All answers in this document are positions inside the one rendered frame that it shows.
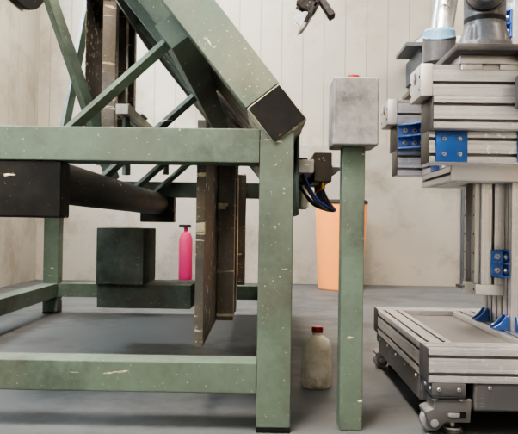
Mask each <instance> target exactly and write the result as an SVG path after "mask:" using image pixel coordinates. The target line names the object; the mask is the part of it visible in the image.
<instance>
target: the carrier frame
mask: <svg viewBox="0 0 518 434"><path fill-rule="evenodd" d="M71 164H161V165H197V183H188V182H172V183H171V184H170V185H168V186H167V187H166V188H165V189H164V190H163V191H161V192H160V193H158V192H156V191H153V190H154V189H155V188H156V187H157V186H159V185H160V184H161V183H162V182H148V183H147V184H146V185H144V186H143V187H139V186H137V185H134V184H135V183H136V182H128V181H121V180H118V179H115V178H112V177H107V176H104V175H102V174H99V173H96V172H93V171H90V170H85V169H83V168H80V167H77V166H74V165H71ZM259 165H260V170H259V183H246V174H238V166H259ZM293 170H294V130H293V131H291V132H289V133H288V134H286V135H285V136H284V137H283V138H281V139H280V140H278V141H277V142H276V143H274V142H273V141H272V140H271V139H270V138H269V136H268V135H267V134H266V132H265V131H264V130H263V129H261V130H260V129H242V128H210V126H209V124H208V122H207V120H198V128H179V127H54V126H0V217H20V218H44V254H43V283H41V284H37V285H34V286H31V287H27V288H21V289H17V290H14V291H10V292H8V293H4V294H0V316H2V315H5V314H7V313H12V312H14V311H17V310H20V309H23V308H25V307H29V306H32V305H34V304H37V303H40V302H42V311H43V312H42V313H61V312H62V297H97V299H96V307H107V308H162V309H191V308H192V306H193V305H194V346H203V344H204V343H205V341H206V340H207V337H208V335H209V333H210V331H211V330H212V328H213V325H214V323H215V321H216V320H233V318H234V313H235V312H236V310H237V300H257V345H256V356H180V355H127V354H75V353H22V352H0V389H11V390H62V391H114V392H165V393H216V394H255V393H256V432H258V433H290V414H291V353H292V292H293ZM238 179H239V198H238ZM176 198H196V239H195V281H188V280H154V279H155V264H156V228H142V227H97V232H96V282H62V278H63V233H64V218H68V217H69V205H72V206H80V207H88V208H103V209H112V210H120V211H127V212H135V213H140V221H141V222H176ZM246 199H259V228H258V285H244V284H245V232H246ZM237 212H238V254H237Z"/></svg>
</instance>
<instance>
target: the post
mask: <svg viewBox="0 0 518 434"><path fill-rule="evenodd" d="M364 213H365V147H346V146H345V147H343V148H342V149H341V151H340V213H339V278H338V345H337V410H336V423H337V425H338V428H339V430H340V431H361V420H362V351H363V282H364Z"/></svg>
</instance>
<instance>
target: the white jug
mask: <svg viewBox="0 0 518 434"><path fill-rule="evenodd" d="M311 331H312V335H311V336H310V337H308V338H306V339H305V342H304V343H303V346H302V385H303V387H304V388H309V389H327V388H330V387H331V374H332V346H331V343H330V340H329V339H327V338H326V337H325V336H324V335H323V327H322V326H320V325H314V326H313V327H312V328H311Z"/></svg>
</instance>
